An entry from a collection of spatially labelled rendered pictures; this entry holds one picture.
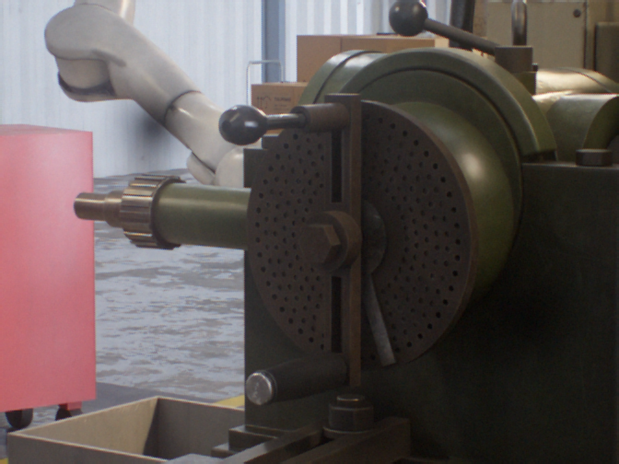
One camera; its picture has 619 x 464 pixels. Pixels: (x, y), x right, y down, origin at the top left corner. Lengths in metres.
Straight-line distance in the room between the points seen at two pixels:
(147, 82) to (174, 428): 1.59
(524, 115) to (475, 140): 0.04
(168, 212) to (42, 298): 4.32
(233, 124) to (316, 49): 9.32
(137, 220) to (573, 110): 0.33
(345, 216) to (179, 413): 2.57
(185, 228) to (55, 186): 4.31
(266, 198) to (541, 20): 0.44
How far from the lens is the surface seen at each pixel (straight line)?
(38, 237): 5.75
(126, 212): 1.48
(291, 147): 1.36
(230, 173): 2.24
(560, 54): 1.73
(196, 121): 2.31
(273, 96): 10.22
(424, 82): 1.40
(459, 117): 1.38
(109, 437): 3.79
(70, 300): 5.83
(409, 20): 1.46
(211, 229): 1.44
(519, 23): 1.50
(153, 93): 2.37
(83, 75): 2.46
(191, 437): 3.85
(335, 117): 1.30
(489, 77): 1.37
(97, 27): 2.44
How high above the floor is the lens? 1.34
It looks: 7 degrees down
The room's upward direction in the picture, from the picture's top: straight up
